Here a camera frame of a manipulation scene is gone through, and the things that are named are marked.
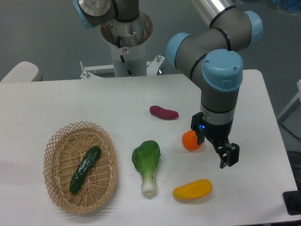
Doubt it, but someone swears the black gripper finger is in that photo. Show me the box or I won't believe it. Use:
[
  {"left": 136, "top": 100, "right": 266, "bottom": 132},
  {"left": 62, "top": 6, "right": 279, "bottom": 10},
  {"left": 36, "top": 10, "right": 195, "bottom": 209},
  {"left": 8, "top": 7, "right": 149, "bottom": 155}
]
[
  {"left": 195, "top": 131, "right": 205, "bottom": 145},
  {"left": 216, "top": 141, "right": 240, "bottom": 169}
]

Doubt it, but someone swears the green cucumber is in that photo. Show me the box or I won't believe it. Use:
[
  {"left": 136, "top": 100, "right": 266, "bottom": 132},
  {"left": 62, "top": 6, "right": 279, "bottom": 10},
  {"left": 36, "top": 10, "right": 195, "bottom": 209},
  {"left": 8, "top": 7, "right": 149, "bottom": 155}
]
[{"left": 69, "top": 145, "right": 102, "bottom": 194}]

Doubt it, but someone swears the white metal base frame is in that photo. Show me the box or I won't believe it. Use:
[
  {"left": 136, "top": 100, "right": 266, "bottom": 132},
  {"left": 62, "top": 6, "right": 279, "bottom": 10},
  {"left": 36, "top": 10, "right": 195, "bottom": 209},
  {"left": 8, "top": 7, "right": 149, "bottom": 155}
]
[{"left": 79, "top": 55, "right": 166, "bottom": 80}]

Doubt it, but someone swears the yellow orange mango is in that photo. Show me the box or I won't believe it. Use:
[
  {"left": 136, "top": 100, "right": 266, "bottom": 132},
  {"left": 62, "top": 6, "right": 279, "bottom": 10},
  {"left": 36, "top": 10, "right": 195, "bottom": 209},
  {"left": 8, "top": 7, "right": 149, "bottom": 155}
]
[{"left": 173, "top": 179, "right": 213, "bottom": 200}]

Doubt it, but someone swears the purple sweet potato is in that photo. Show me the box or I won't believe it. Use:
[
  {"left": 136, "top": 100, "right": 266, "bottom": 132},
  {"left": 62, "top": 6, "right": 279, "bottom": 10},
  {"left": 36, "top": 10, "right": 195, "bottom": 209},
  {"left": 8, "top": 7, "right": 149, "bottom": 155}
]
[{"left": 149, "top": 105, "right": 179, "bottom": 120}]

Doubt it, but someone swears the oval wicker basket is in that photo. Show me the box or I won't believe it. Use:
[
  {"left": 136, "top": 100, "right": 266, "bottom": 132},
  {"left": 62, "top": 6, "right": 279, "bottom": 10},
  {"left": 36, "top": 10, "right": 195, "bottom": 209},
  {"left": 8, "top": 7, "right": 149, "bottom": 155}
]
[{"left": 43, "top": 121, "right": 118, "bottom": 214}]

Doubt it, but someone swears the green bok choy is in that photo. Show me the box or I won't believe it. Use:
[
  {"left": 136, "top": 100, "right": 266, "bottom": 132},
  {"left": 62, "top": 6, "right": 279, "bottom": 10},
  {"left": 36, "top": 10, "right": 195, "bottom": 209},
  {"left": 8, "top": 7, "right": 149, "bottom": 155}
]
[{"left": 132, "top": 140, "right": 161, "bottom": 197}]

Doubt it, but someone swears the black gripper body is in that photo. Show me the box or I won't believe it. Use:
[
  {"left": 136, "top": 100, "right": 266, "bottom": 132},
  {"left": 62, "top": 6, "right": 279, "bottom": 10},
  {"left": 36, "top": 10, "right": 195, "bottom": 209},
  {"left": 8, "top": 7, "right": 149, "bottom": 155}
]
[{"left": 191, "top": 112, "right": 233, "bottom": 147}]

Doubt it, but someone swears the white chair armrest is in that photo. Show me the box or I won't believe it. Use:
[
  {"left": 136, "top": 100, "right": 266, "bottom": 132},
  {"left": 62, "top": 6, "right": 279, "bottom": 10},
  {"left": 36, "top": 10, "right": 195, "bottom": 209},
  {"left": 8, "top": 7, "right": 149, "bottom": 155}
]
[{"left": 0, "top": 61, "right": 43, "bottom": 84}]

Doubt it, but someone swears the white furniture frame right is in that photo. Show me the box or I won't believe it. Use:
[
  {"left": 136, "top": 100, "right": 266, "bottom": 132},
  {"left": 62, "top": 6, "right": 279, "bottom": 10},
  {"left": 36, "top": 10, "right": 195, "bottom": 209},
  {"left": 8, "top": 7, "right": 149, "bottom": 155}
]
[{"left": 277, "top": 80, "right": 301, "bottom": 124}]

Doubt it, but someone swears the black device at edge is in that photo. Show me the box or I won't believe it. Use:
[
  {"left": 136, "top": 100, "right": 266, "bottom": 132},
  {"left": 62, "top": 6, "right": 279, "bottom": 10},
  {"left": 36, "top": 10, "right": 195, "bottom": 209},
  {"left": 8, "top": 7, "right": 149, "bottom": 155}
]
[{"left": 283, "top": 191, "right": 301, "bottom": 216}]

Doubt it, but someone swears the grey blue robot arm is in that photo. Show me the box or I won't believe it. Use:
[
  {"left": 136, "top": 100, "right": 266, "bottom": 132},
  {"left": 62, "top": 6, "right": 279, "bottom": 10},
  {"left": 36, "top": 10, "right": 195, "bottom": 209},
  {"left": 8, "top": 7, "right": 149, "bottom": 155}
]
[{"left": 73, "top": 0, "right": 263, "bottom": 168}]

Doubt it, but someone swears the orange tangerine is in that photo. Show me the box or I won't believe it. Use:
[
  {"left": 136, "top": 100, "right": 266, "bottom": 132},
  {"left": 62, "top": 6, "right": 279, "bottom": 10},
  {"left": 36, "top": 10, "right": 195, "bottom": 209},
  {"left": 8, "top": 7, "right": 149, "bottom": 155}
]
[{"left": 182, "top": 130, "right": 202, "bottom": 152}]

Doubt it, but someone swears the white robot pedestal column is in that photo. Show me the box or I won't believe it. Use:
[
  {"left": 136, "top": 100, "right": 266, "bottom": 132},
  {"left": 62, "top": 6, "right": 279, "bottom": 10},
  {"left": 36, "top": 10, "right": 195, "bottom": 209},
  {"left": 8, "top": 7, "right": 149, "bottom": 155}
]
[{"left": 101, "top": 11, "right": 153, "bottom": 71}]

